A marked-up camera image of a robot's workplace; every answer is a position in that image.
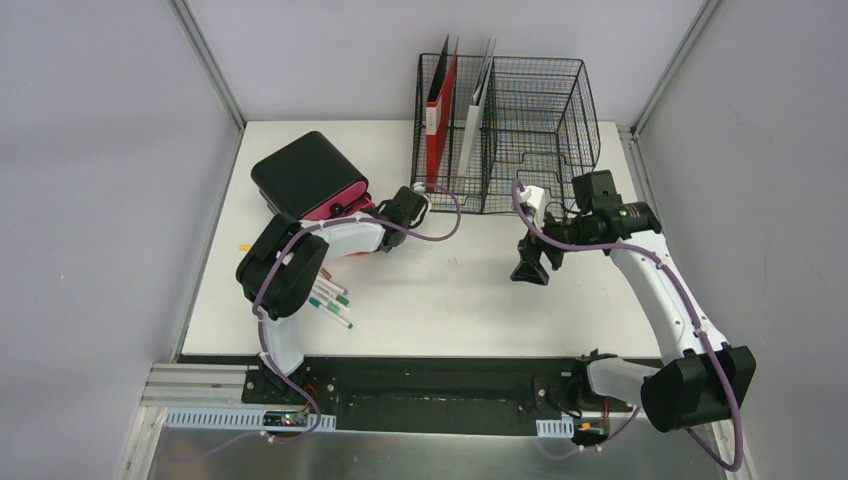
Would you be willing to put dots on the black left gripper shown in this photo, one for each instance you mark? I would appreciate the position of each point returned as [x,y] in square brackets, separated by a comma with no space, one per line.
[370,208]

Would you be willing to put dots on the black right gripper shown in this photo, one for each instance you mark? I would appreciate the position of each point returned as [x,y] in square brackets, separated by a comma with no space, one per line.
[530,268]

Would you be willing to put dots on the black pink drawer unit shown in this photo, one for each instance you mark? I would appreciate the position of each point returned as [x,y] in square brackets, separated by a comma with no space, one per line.
[310,179]

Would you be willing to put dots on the red notebook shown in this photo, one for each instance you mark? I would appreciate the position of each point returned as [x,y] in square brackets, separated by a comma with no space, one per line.
[438,109]

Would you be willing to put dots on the grey notebook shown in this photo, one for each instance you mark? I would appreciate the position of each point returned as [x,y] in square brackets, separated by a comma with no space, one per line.
[475,110]

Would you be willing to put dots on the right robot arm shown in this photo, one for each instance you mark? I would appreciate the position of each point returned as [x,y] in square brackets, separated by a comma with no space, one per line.
[703,377]

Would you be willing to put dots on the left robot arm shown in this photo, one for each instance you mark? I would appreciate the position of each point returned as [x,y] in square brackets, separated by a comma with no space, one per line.
[285,260]

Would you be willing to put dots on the teal tipped white pen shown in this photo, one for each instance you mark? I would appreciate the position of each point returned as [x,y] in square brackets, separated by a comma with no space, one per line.
[330,310]

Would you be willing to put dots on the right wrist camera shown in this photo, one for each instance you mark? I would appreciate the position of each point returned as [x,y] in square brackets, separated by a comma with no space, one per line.
[532,201]

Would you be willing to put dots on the black wire mesh organizer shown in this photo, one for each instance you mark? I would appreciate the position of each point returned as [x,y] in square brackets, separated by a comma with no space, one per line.
[538,124]

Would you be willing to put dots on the white cable duct right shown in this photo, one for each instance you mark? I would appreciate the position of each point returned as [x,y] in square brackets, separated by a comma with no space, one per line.
[562,427]

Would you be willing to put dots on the white cable duct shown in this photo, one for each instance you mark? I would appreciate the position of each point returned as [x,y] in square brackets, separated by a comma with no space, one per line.
[562,427]
[248,419]

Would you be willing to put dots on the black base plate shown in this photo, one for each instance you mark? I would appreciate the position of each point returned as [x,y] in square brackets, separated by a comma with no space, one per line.
[465,395]

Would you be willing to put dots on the white cable duct left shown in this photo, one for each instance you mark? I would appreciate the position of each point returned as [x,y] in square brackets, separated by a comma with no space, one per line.
[248,419]

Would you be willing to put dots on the aluminium frame rail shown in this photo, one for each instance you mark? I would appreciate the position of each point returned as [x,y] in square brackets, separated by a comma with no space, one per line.
[194,385]

